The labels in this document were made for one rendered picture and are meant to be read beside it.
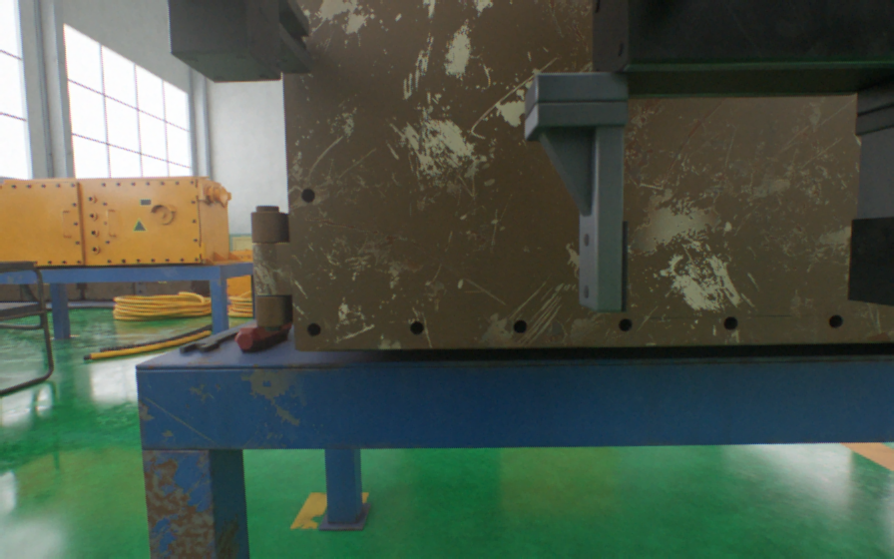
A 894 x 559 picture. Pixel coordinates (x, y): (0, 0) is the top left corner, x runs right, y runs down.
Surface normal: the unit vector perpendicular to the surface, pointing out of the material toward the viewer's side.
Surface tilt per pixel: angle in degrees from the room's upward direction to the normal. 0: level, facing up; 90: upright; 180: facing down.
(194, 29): 90
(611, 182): 90
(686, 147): 90
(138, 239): 90
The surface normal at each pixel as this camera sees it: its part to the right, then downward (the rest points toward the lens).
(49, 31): 0.00, 0.08
